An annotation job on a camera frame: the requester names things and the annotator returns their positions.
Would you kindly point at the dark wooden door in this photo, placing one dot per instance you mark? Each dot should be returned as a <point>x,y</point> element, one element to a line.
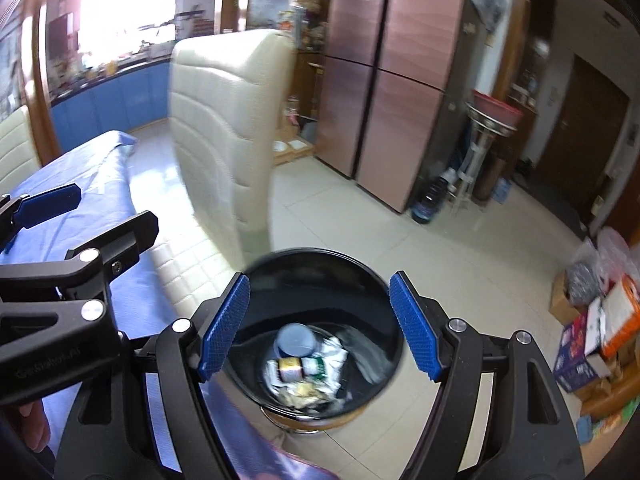
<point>583,137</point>

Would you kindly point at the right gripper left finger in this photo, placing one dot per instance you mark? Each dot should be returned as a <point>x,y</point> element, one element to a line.
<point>109,433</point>

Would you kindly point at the white metal plant stand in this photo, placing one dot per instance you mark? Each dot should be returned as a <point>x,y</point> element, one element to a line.
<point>484,130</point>

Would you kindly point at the cream quilted leather chair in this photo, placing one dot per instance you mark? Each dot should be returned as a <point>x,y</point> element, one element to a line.
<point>226,99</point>

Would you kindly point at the pink copper refrigerator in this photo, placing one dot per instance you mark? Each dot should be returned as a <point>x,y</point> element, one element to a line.
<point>386,69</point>

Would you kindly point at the trash pile in bin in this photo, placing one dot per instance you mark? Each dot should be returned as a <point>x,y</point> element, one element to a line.
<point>306,384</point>

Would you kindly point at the light blue round tin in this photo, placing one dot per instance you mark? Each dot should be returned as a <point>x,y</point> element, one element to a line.
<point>295,340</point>

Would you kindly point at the dark blue water jug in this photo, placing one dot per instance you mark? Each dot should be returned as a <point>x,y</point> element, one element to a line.
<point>430,201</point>

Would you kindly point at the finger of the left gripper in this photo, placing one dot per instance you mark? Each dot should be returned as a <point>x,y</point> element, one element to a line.
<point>121,246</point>
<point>26,211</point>

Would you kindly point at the red basin on stand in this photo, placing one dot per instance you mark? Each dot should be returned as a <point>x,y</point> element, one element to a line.
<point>496,110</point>

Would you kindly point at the black round trash bin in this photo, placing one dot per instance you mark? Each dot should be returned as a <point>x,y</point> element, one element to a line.
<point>336,294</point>

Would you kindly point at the blue kitchen cabinets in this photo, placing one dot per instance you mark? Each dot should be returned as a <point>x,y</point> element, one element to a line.
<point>125,102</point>

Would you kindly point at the wooden pet feeder stand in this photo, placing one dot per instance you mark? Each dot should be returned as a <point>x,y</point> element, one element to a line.
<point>288,151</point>

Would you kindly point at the grey plastic bag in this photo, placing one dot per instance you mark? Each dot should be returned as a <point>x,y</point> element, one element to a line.
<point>585,276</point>

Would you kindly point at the person's hand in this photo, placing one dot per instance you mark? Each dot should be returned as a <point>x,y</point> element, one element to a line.
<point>34,426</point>

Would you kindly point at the purple cardboard box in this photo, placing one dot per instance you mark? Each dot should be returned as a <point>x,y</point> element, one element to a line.
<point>579,360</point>

